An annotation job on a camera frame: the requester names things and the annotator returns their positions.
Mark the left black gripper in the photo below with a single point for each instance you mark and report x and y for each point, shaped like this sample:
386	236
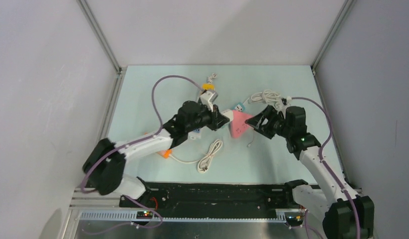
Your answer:
218	120

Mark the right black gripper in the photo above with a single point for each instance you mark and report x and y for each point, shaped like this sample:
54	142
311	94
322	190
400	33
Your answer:
269	113

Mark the pink triangular power strip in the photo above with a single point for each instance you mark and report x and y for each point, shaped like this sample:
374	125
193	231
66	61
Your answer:
238	126

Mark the white multicolour power strip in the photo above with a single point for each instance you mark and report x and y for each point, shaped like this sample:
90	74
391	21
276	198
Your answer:
196	134

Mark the yellow cube plug adapter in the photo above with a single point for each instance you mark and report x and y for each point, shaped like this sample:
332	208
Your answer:
208	86

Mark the orange power strip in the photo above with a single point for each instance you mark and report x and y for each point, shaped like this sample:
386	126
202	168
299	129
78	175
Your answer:
165	153

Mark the white plug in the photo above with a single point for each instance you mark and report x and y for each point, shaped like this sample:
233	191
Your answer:
228	114

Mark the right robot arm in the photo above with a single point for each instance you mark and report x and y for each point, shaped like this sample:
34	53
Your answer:
343	212

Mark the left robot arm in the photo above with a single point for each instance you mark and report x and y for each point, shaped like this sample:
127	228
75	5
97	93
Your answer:
105	166

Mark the blue power strip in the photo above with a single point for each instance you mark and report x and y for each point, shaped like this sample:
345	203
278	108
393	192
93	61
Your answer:
239	107

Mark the right circuit board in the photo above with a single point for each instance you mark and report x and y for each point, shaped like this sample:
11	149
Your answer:
294	221

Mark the circuit board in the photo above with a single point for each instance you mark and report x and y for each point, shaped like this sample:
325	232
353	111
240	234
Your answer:
144	215
294	221

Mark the left circuit board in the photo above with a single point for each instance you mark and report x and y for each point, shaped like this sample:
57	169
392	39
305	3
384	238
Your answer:
144	215

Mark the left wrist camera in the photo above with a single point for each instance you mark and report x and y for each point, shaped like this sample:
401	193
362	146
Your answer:
207	98

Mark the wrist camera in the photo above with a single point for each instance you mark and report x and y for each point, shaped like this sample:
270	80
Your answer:
286	101
207	98

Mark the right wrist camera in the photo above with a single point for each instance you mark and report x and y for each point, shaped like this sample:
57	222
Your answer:
286	101

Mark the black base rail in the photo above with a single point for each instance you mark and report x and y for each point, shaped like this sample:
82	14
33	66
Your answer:
219	201

